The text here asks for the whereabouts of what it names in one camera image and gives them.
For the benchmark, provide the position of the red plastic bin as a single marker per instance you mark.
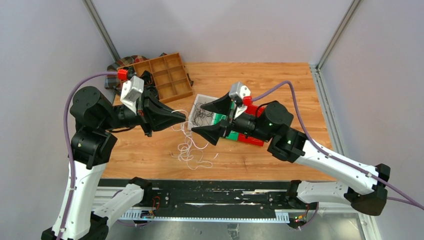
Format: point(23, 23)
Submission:
point(251, 139)

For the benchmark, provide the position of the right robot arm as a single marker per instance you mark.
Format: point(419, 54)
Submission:
point(361, 186)

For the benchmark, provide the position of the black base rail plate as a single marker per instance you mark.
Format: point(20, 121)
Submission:
point(221, 199)

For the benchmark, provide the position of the green plastic bin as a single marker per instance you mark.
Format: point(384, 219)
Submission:
point(232, 135)

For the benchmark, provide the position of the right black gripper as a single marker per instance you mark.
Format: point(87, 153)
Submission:
point(211, 133)

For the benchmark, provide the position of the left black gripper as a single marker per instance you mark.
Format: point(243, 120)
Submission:
point(157, 116)

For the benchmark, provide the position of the wooden compartment tray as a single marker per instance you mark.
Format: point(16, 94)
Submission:
point(166, 73)

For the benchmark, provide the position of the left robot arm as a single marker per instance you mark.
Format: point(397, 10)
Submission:
point(90, 150)

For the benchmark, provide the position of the white plastic bin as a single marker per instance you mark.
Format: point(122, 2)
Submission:
point(197, 116)

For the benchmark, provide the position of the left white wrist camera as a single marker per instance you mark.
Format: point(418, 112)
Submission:
point(131, 91)

